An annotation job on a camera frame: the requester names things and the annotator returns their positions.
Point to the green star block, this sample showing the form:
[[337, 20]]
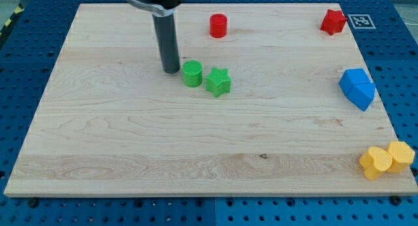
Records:
[[218, 82]]

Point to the green cylinder block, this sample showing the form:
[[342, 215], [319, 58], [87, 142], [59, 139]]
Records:
[[192, 73]]

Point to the wooden board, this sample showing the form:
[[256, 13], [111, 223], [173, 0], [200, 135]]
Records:
[[112, 123]]

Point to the red cylinder block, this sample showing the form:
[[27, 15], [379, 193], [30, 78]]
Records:
[[218, 25]]

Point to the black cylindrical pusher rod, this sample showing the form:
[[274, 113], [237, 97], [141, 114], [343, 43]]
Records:
[[165, 31]]

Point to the blue cube block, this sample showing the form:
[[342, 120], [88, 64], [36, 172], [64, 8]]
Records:
[[351, 77]]

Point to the blue pentagon block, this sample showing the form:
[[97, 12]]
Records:
[[361, 95]]

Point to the red star block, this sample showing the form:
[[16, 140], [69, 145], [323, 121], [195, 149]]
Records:
[[333, 22]]

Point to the white fiducial marker tag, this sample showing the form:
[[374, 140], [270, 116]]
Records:
[[361, 21]]

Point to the yellow heart block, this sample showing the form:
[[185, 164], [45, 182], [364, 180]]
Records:
[[375, 162]]

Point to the yellow hexagon block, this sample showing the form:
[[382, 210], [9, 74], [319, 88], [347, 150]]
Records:
[[402, 155]]

